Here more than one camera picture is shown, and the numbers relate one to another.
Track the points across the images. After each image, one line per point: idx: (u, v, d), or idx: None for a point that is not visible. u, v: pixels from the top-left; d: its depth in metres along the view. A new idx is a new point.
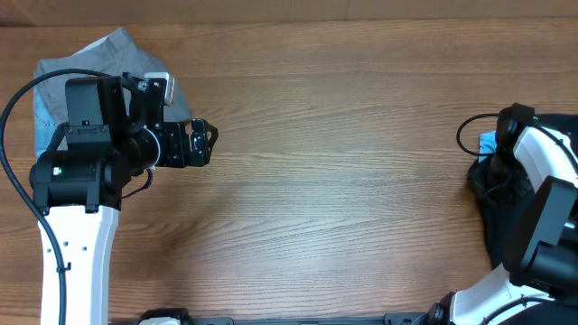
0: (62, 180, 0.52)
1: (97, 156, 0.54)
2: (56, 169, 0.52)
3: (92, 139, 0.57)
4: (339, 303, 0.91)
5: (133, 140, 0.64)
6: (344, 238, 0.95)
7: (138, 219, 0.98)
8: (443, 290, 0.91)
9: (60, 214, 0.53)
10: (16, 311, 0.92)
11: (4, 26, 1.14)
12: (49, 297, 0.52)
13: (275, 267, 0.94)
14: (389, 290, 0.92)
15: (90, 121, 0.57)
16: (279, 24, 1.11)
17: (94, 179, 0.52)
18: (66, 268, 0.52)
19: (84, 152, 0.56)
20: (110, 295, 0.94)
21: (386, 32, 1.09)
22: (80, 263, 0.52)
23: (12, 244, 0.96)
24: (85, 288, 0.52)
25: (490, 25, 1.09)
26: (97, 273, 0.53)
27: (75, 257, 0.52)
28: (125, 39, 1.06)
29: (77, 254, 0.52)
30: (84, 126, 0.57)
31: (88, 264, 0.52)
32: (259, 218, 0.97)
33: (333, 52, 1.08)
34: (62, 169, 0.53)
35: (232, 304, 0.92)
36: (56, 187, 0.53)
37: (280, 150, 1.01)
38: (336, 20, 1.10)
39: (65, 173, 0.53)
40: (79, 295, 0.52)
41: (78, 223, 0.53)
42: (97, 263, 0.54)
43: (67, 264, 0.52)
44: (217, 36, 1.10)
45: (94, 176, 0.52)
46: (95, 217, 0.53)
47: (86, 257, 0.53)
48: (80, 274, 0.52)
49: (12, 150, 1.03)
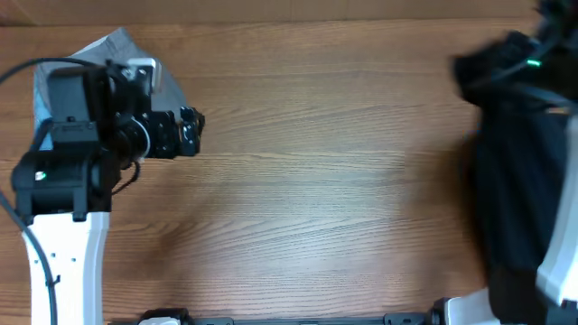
0: (47, 185, 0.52)
1: (84, 156, 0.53)
2: (40, 173, 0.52)
3: (79, 137, 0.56)
4: (339, 303, 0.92)
5: (121, 133, 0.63)
6: (345, 237, 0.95)
7: (138, 219, 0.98)
8: (442, 289, 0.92)
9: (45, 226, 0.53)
10: (16, 311, 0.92)
11: (4, 26, 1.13)
12: (39, 307, 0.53)
13: (275, 267, 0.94)
14: (389, 290, 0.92)
15: (76, 117, 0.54)
16: (279, 24, 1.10)
17: (79, 181, 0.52)
18: (54, 281, 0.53)
19: (70, 152, 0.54)
20: (110, 294, 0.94)
21: (386, 32, 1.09)
22: (69, 273, 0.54)
23: (11, 244, 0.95)
24: (75, 297, 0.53)
25: (491, 25, 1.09)
26: (88, 281, 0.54)
27: (62, 269, 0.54)
28: (124, 39, 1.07)
29: (64, 264, 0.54)
30: (69, 124, 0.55)
31: (76, 273, 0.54)
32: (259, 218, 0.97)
33: (333, 52, 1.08)
34: (45, 174, 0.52)
35: (232, 304, 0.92)
36: (40, 192, 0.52)
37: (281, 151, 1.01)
38: (336, 20, 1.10)
39: (48, 179, 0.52)
40: (69, 306, 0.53)
41: (63, 234, 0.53)
42: (88, 272, 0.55)
43: (56, 278, 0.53)
44: (217, 36, 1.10)
45: (79, 179, 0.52)
46: (81, 226, 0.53)
47: (74, 270, 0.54)
48: (70, 285, 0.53)
49: (12, 151, 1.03)
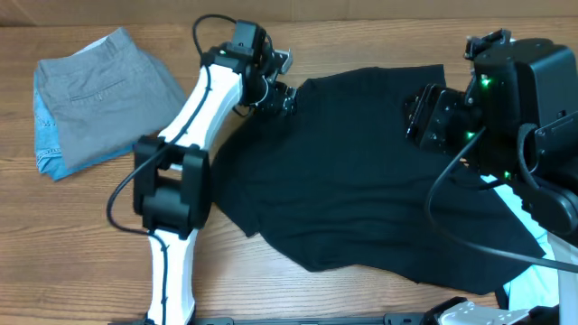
0: (224, 58, 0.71)
1: (246, 57, 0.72)
2: (222, 51, 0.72)
3: (237, 51, 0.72)
4: (339, 303, 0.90)
5: (262, 77, 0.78)
6: (350, 249, 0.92)
7: (138, 218, 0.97)
8: (443, 291, 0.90)
9: (217, 70, 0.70)
10: (15, 311, 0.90)
11: (4, 27, 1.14)
12: (188, 106, 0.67)
13: (275, 267, 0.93)
14: (388, 290, 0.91)
15: (244, 44, 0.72)
16: (280, 24, 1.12)
17: (240, 66, 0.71)
18: (208, 91, 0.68)
19: (235, 56, 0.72)
20: (109, 295, 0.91)
21: (386, 32, 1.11)
22: (214, 97, 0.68)
23: (12, 244, 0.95)
24: (209, 114, 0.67)
25: (491, 24, 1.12)
26: (220, 110, 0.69)
27: (215, 90, 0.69)
28: (125, 38, 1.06)
29: (218, 88, 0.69)
30: (239, 47, 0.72)
31: (216, 101, 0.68)
32: (263, 223, 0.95)
33: (333, 51, 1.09)
34: (226, 52, 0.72)
35: (232, 303, 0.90)
36: (217, 61, 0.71)
37: (285, 151, 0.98)
38: (337, 20, 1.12)
39: (228, 52, 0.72)
40: (206, 109, 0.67)
41: (225, 77, 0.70)
42: (217, 115, 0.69)
43: (210, 87, 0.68)
44: (217, 36, 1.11)
45: (239, 67, 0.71)
46: (232, 78, 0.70)
47: (214, 93, 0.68)
48: (212, 99, 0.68)
49: (12, 150, 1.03)
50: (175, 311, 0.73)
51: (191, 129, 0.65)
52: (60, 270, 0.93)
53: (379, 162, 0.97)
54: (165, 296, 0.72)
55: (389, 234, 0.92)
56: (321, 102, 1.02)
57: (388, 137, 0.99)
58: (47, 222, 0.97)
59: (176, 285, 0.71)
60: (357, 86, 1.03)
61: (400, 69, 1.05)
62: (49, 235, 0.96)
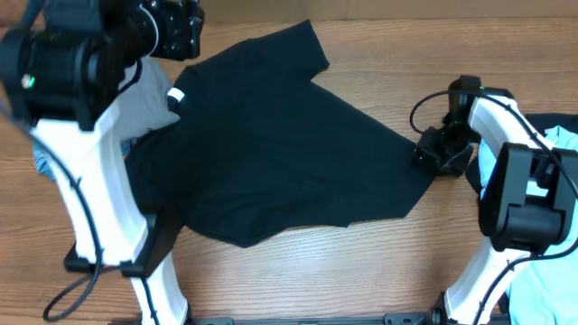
0: (41, 93, 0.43)
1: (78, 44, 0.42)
2: (26, 80, 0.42)
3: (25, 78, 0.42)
4: (339, 303, 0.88)
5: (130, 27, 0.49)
6: (324, 235, 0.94)
7: None
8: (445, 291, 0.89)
9: (51, 137, 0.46)
10: (16, 311, 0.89)
11: None
12: (73, 208, 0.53)
13: (275, 267, 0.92)
14: (389, 290, 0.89)
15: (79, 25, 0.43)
16: (279, 24, 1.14)
17: (74, 74, 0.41)
18: (78, 181, 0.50)
19: (55, 73, 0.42)
20: (109, 294, 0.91)
21: (386, 32, 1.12)
22: (92, 181, 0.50)
23: (11, 243, 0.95)
24: (105, 210, 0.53)
25: (491, 25, 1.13)
26: (111, 187, 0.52)
27: (84, 171, 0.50)
28: None
29: (83, 168, 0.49)
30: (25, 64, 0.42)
31: (97, 180, 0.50)
32: (186, 199, 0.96)
33: (334, 51, 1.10)
34: (33, 80, 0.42)
35: (232, 303, 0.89)
36: (38, 100, 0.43)
37: (200, 125, 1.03)
38: (337, 20, 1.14)
39: (38, 86, 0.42)
40: (97, 211, 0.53)
41: (74, 144, 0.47)
42: (116, 191, 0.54)
43: (78, 178, 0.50)
44: (217, 36, 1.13)
45: (73, 71, 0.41)
46: (91, 137, 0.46)
47: (88, 182, 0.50)
48: (91, 192, 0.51)
49: (12, 150, 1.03)
50: (168, 320, 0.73)
51: (106, 243, 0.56)
52: (61, 270, 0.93)
53: (304, 131, 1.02)
54: (154, 310, 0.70)
55: (304, 195, 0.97)
56: (295, 89, 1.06)
57: (311, 106, 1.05)
58: (47, 222, 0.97)
59: (164, 301, 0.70)
60: (234, 60, 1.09)
61: (269, 36, 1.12)
62: (49, 234, 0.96)
